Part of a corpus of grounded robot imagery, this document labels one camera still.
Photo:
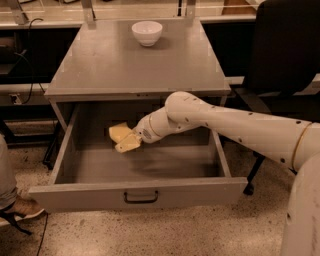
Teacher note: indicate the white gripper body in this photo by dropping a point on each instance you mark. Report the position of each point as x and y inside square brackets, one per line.
[142, 130]

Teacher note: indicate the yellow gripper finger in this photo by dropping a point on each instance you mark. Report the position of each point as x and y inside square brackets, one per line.
[130, 142]

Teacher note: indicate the black drawer handle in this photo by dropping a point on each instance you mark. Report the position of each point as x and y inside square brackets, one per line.
[140, 198]

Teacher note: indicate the tan shoe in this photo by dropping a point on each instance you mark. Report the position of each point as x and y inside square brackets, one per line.
[21, 209]

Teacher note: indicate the grey metal cabinet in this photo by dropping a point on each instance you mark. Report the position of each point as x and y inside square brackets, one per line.
[105, 62]

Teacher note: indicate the black office chair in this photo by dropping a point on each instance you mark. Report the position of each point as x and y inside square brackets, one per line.
[284, 59]

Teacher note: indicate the yellow sponge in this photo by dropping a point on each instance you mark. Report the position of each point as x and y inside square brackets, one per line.
[118, 132]

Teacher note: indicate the person's leg in jeans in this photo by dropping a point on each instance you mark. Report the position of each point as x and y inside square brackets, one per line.
[8, 189]

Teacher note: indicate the open grey top drawer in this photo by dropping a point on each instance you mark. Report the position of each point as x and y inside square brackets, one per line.
[186, 169]

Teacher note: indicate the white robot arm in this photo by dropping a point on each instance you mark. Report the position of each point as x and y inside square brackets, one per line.
[183, 111]

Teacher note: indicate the white ceramic bowl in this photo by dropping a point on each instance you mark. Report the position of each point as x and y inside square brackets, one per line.
[147, 33]

